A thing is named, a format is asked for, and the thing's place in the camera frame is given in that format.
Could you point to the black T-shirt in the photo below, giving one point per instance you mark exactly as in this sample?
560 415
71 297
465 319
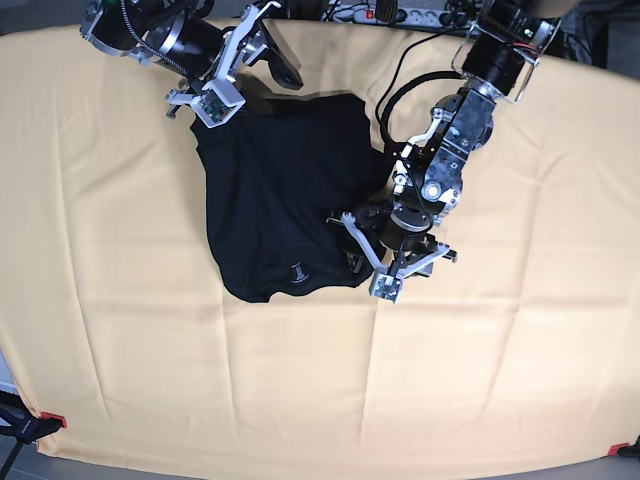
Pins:
272 179

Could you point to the right red-tipped table clamp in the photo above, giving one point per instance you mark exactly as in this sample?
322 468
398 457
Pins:
626 450

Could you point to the left red-tipped table clamp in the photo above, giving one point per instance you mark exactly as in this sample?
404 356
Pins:
26 428

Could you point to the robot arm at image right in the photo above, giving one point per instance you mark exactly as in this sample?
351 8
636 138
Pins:
506 41

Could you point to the red-tipped table clamp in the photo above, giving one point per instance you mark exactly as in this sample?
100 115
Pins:
26 428
626 450

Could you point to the yellow table cloth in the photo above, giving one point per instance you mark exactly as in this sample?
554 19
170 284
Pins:
522 355

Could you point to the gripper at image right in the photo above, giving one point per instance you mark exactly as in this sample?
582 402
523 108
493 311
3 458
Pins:
375 222

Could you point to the white power strip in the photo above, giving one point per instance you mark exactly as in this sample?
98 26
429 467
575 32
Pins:
406 17

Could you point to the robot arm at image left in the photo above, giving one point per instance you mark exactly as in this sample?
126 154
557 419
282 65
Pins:
176 36

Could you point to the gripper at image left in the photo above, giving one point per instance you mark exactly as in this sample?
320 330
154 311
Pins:
244 45

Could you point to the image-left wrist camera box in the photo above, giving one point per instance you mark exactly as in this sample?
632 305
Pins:
217 104

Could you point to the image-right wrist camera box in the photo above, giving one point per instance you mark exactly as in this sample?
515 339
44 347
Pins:
385 287

